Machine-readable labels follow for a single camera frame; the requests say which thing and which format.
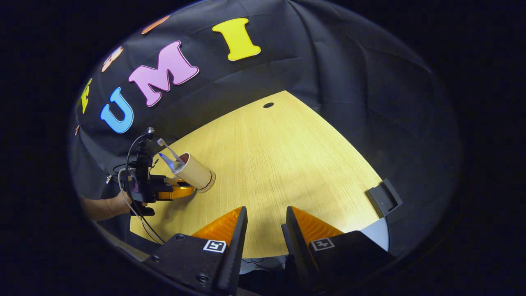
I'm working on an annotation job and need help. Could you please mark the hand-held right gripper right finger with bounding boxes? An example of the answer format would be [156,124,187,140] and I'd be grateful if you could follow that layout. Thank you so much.
[281,206,396,290]

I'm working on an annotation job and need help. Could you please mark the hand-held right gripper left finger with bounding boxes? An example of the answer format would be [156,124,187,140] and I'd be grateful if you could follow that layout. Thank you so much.
[142,206,249,296]

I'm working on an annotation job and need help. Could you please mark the beige cup with wooden handle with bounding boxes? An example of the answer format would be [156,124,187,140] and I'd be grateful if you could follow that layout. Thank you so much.
[170,153,214,192]

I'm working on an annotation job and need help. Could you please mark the round brown coaster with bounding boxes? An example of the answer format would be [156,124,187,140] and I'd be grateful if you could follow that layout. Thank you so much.
[197,171,217,194]

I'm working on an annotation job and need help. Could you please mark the white toothpaste tube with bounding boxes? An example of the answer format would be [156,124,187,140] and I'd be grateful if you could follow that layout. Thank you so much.
[159,153,182,173]

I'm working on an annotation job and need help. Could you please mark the white toothbrush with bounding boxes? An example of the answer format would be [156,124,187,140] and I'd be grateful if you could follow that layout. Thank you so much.
[157,139,185,165]

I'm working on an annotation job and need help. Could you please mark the wooden desktop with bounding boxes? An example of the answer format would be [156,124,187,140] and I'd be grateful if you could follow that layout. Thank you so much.
[130,90,389,259]

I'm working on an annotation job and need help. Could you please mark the black backdrop cloth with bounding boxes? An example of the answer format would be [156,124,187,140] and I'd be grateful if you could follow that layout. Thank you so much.
[70,0,461,255]

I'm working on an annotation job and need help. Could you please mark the black desk edge bracket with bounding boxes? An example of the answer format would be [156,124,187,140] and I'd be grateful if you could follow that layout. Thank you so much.
[365,178,404,219]

